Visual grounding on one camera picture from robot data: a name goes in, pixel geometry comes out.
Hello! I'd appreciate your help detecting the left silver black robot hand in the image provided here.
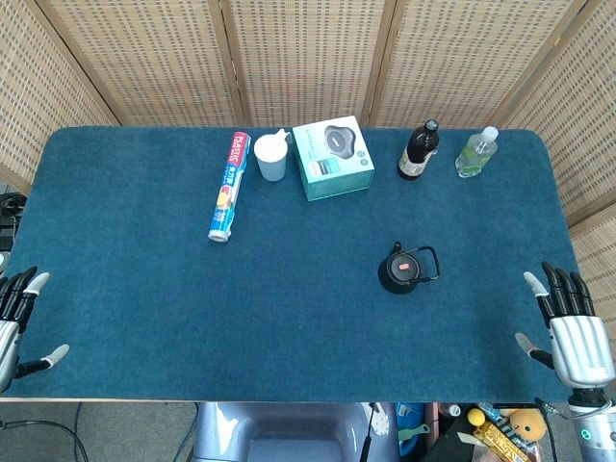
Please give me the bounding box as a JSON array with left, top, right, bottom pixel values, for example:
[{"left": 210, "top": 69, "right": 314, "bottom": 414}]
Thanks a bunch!
[{"left": 0, "top": 266, "right": 70, "bottom": 394}]

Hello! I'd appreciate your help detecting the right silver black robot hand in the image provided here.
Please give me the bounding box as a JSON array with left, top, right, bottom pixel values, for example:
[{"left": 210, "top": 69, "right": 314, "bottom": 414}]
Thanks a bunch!
[{"left": 514, "top": 262, "right": 616, "bottom": 390}]

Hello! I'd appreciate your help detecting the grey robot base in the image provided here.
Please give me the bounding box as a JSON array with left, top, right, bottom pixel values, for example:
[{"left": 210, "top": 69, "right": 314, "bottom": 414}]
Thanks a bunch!
[{"left": 191, "top": 401, "right": 401, "bottom": 462}]

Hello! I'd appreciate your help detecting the black teapot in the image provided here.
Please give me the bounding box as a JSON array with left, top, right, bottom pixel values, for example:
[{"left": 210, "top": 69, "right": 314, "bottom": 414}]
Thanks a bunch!
[{"left": 377, "top": 241, "right": 442, "bottom": 295}]

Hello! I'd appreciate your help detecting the orange plush toy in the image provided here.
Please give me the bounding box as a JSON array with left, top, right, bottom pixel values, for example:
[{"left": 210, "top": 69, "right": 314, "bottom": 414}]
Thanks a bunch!
[{"left": 508, "top": 408, "right": 548, "bottom": 441}]

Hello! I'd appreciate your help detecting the black equipment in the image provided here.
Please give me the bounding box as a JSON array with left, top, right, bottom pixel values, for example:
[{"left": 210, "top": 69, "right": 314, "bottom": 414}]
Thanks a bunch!
[{"left": 0, "top": 191, "right": 29, "bottom": 252}]

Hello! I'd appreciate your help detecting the yellow snack package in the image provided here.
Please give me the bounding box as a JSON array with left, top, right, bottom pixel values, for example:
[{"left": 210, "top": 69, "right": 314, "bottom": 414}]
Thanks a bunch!
[{"left": 473, "top": 421, "right": 531, "bottom": 462}]

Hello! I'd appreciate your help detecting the blue table mat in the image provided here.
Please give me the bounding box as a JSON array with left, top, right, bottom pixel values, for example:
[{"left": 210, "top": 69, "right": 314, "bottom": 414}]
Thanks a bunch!
[{"left": 0, "top": 125, "right": 581, "bottom": 403}]

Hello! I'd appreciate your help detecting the blue package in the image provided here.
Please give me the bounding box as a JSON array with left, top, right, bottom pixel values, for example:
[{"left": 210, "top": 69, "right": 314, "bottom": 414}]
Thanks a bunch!
[{"left": 395, "top": 402, "right": 427, "bottom": 434}]

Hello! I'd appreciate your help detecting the clear plastic water bottle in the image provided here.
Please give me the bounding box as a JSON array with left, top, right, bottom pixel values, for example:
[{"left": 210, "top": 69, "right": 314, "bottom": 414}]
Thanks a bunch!
[{"left": 454, "top": 125, "right": 501, "bottom": 180}]

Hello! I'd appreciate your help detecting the dark brown glass bottle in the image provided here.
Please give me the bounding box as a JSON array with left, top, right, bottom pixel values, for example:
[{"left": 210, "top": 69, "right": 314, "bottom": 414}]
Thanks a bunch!
[{"left": 397, "top": 118, "right": 441, "bottom": 182}]

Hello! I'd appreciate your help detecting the plastic wrap roll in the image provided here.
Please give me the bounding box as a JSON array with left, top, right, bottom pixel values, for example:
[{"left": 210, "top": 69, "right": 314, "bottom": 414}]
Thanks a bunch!
[{"left": 207, "top": 130, "right": 253, "bottom": 243}]

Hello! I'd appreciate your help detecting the teal product box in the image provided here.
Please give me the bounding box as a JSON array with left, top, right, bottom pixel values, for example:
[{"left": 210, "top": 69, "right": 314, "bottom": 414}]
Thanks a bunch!
[{"left": 291, "top": 115, "right": 376, "bottom": 203}]

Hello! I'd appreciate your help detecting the white plastic cup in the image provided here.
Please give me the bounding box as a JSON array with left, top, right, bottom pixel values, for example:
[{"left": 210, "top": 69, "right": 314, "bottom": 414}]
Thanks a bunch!
[{"left": 253, "top": 128, "right": 294, "bottom": 183}]

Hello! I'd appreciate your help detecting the bamboo folding screen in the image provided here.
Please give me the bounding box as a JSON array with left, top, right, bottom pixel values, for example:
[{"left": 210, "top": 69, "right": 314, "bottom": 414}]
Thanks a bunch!
[{"left": 0, "top": 0, "right": 616, "bottom": 299}]

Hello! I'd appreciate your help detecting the black hand cable with connector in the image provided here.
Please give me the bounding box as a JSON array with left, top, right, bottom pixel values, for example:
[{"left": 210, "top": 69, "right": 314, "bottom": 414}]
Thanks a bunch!
[{"left": 534, "top": 398, "right": 560, "bottom": 462}]

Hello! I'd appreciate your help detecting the black floor cable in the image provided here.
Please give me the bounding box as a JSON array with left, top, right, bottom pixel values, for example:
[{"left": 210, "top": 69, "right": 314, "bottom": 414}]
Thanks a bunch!
[{"left": 0, "top": 417, "right": 93, "bottom": 462}]

